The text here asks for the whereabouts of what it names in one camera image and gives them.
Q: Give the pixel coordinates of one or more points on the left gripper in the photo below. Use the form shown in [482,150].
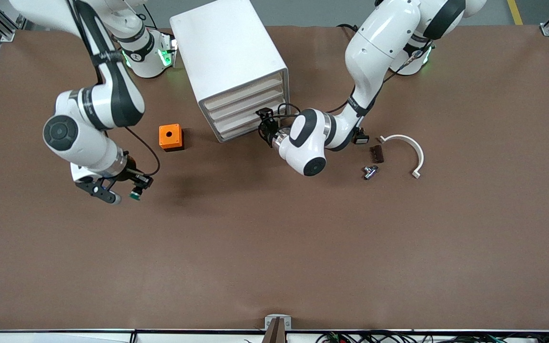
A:
[270,131]

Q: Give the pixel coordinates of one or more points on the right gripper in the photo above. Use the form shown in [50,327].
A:
[129,175]

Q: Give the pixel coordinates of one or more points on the green push button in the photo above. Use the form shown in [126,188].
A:
[136,194]

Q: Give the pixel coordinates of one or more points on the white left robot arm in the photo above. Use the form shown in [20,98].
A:
[374,52]

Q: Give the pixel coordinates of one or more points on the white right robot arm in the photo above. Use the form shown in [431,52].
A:
[107,95]

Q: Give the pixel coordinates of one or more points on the orange box with hole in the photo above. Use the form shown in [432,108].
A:
[170,136]

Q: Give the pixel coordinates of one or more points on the silver metal fitting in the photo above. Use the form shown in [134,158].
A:
[370,172]

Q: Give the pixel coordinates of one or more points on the dark brown block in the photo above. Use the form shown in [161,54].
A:
[378,154]

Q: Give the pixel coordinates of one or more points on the black switch with white face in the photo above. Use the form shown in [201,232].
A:
[362,138]

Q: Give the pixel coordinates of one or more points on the white curved bracket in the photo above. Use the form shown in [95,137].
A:
[415,147]

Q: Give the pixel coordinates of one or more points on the grey metal table bracket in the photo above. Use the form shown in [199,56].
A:
[278,324]

